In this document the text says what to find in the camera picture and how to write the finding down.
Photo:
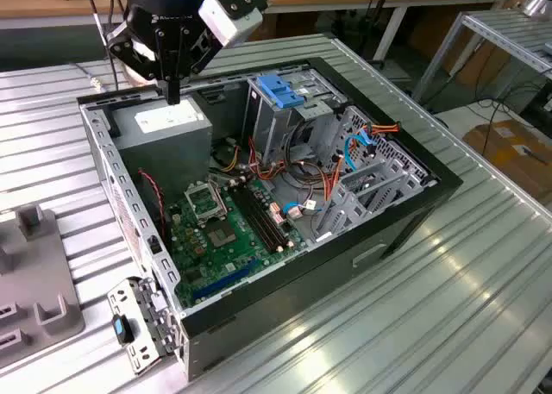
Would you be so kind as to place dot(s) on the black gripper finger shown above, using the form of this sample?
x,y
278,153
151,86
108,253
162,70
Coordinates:
x,y
181,58
166,58

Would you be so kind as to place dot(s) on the grey perforated disk bay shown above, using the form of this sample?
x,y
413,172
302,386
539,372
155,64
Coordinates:
x,y
351,206

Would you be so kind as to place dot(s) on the grey power supply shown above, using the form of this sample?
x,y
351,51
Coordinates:
x,y
172,152

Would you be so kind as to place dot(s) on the blue plastic drive latch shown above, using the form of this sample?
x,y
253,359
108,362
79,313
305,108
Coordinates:
x,y
276,90

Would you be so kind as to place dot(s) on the grey metal drive cage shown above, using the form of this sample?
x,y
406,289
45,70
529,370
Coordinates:
x,y
271,126

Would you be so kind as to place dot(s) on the black RAM slot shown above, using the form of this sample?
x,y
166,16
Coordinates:
x,y
252,221
265,217

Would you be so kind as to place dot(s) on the green motherboard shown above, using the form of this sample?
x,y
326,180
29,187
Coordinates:
x,y
215,260

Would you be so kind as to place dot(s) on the black stand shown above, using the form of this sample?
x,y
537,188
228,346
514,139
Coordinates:
x,y
381,6

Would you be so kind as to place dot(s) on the blue expansion slot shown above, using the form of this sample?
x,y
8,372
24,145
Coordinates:
x,y
224,280

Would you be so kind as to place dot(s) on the grey parts rack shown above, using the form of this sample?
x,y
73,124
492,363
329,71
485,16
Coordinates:
x,y
34,273

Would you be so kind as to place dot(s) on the black open PC case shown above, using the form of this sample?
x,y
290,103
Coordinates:
x,y
302,290

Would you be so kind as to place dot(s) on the black blue latch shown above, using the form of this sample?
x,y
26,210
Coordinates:
x,y
123,329

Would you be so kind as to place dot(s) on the cardboard box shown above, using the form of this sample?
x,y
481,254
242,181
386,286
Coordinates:
x,y
509,161

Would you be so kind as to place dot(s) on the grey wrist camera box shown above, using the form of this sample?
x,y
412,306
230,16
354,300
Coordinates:
x,y
228,19

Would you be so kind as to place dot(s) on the silver slot cover bracket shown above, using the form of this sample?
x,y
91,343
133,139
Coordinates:
x,y
129,288

